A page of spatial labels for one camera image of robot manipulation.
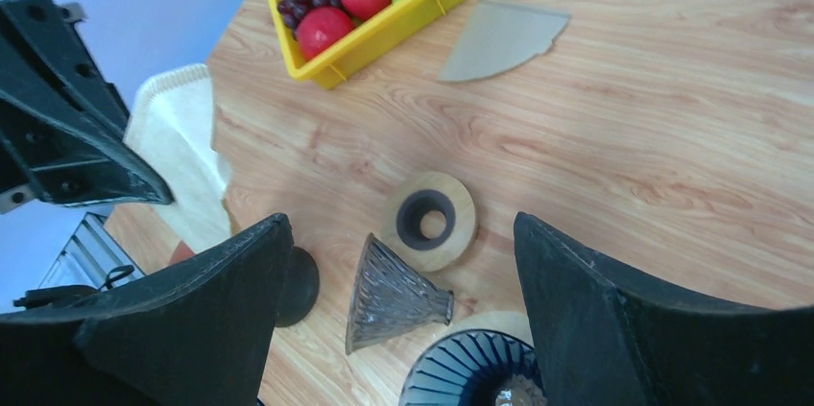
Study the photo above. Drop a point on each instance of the brown paper filter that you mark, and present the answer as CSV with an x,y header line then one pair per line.
x,y
500,36
172,128

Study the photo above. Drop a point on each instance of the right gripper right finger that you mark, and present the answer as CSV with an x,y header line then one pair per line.
x,y
607,333

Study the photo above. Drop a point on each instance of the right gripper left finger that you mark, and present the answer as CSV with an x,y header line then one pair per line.
x,y
93,351

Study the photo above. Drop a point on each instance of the clear glass ribbed dripper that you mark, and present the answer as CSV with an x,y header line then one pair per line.
x,y
390,298

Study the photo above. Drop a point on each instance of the blue ribbed dripper cone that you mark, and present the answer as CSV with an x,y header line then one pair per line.
x,y
475,367

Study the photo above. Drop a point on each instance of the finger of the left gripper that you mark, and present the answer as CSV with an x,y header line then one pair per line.
x,y
62,123

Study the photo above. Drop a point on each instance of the yellow plastic fruit tray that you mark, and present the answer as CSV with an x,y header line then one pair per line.
x,y
366,43

